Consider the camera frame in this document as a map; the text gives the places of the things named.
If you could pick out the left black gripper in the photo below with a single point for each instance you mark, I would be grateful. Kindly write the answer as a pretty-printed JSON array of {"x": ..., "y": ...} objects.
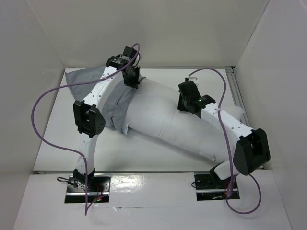
[{"x": 133, "y": 84}]

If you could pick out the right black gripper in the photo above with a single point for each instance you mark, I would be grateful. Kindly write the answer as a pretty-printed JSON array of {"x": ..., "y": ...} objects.
[{"x": 183, "y": 103}]

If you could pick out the white pillow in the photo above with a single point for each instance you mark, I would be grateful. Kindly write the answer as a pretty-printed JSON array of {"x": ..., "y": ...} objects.
[{"x": 153, "y": 112}]

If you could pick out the grey pillowcase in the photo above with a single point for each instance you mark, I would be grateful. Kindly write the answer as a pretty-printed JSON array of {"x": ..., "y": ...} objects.
[{"x": 116, "y": 106}]

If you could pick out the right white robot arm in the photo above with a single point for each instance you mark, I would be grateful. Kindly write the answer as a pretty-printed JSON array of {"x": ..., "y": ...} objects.
[{"x": 222, "y": 121}]

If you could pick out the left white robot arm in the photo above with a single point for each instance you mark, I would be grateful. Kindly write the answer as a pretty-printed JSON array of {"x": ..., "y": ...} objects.
[{"x": 123, "y": 68}]

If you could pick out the aluminium frame rail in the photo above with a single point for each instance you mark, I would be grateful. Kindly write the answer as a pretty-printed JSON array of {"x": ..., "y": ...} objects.
[{"x": 235, "y": 86}]

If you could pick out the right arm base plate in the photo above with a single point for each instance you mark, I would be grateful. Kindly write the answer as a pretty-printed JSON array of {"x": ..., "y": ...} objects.
[{"x": 208, "y": 189}]

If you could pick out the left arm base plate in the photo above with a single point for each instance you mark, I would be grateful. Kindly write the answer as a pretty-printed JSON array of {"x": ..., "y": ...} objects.
[{"x": 98, "y": 191}]

